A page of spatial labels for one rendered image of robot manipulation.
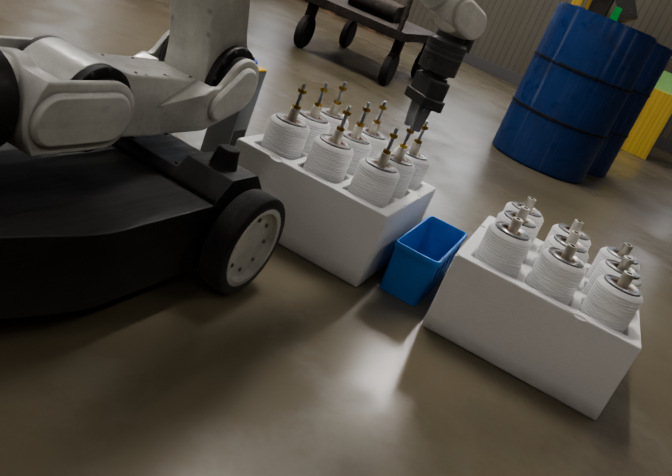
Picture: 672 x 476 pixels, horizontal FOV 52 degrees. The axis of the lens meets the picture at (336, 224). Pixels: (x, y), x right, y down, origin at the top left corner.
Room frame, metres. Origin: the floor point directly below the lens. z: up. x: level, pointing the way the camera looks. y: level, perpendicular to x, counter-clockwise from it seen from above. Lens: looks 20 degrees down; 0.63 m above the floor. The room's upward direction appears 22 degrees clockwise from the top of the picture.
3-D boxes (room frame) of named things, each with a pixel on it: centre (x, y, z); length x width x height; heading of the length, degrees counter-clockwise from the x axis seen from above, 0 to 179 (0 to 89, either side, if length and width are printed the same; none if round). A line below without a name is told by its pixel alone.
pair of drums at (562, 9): (4.01, -1.01, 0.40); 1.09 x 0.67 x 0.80; 166
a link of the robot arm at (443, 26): (1.60, -0.08, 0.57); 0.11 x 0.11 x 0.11; 45
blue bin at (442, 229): (1.55, -0.23, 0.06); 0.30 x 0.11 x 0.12; 164
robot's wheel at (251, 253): (1.16, 0.14, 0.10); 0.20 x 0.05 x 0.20; 161
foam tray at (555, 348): (1.46, -0.49, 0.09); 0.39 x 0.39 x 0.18; 75
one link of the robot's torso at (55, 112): (0.99, 0.49, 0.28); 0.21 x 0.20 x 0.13; 161
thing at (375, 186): (1.47, -0.04, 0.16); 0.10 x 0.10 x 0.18
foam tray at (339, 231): (1.62, 0.04, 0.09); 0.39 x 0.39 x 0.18; 73
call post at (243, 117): (1.63, 0.34, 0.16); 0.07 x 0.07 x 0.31; 73
